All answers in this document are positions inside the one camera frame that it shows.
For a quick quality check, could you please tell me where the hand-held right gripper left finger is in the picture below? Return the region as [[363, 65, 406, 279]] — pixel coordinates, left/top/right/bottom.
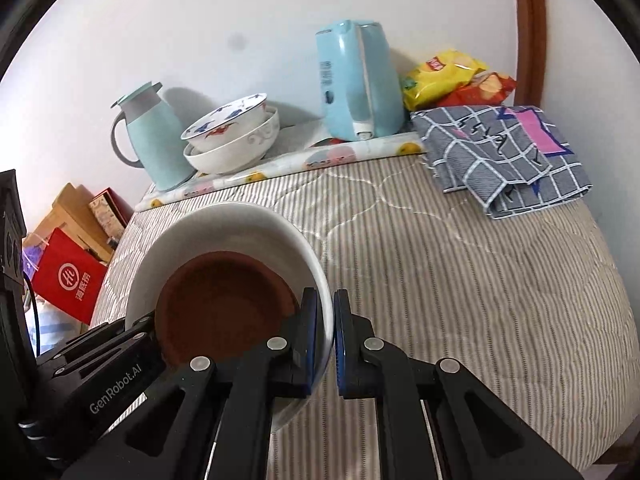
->
[[62, 287, 319, 480]]

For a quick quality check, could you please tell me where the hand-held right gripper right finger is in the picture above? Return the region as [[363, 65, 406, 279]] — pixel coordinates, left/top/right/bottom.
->
[[333, 288, 583, 480]]

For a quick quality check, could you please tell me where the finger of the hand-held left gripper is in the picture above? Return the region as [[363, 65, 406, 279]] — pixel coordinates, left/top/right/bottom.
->
[[36, 330, 166, 378], [62, 310, 157, 348]]

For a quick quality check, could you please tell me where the brown bowl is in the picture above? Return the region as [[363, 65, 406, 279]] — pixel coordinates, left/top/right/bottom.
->
[[155, 252, 303, 368]]

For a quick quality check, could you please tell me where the plain white bowl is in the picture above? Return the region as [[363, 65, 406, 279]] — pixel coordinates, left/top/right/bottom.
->
[[125, 202, 335, 431]]

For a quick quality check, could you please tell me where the red paper bag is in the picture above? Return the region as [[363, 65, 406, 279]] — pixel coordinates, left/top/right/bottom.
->
[[31, 227, 108, 326]]

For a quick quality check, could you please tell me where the patterned gift box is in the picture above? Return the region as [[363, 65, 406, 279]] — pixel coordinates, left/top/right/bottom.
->
[[89, 188, 133, 251]]

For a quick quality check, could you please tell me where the striped quilted cover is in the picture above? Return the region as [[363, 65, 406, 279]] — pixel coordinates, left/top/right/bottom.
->
[[90, 152, 628, 480]]

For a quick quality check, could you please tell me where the black furniture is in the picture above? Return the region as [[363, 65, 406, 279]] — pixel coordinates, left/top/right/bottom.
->
[[0, 169, 38, 466]]

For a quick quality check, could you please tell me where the cardboard box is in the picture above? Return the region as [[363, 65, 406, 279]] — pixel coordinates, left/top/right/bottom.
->
[[42, 183, 113, 263]]

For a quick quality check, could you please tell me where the fruit print plastic mat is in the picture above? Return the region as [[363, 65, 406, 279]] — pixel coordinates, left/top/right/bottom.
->
[[135, 131, 428, 212]]

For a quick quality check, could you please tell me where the light blue thermos jug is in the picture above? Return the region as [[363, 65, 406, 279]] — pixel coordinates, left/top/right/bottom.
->
[[110, 81, 197, 192]]

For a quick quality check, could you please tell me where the white bowl with grey pattern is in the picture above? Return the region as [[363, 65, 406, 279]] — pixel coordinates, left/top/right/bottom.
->
[[183, 106, 281, 176]]

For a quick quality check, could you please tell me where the white bowl with red pattern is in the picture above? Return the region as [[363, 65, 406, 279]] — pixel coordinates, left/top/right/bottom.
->
[[180, 93, 269, 155]]

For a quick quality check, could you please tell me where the grey checked folded cloth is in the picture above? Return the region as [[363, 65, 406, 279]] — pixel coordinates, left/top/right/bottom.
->
[[410, 105, 593, 220]]

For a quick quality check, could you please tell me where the light blue electric kettle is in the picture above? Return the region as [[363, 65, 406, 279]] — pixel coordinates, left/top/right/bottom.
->
[[315, 19, 407, 142]]

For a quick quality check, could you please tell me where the yellow snack bag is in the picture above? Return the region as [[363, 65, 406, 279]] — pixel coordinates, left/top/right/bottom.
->
[[402, 49, 490, 111]]

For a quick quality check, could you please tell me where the red snack bag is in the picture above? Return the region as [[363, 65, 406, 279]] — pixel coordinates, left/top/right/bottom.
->
[[440, 72, 518, 108]]

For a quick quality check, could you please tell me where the wooden door frame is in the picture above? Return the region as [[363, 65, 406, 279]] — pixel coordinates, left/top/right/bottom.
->
[[510, 0, 547, 108]]

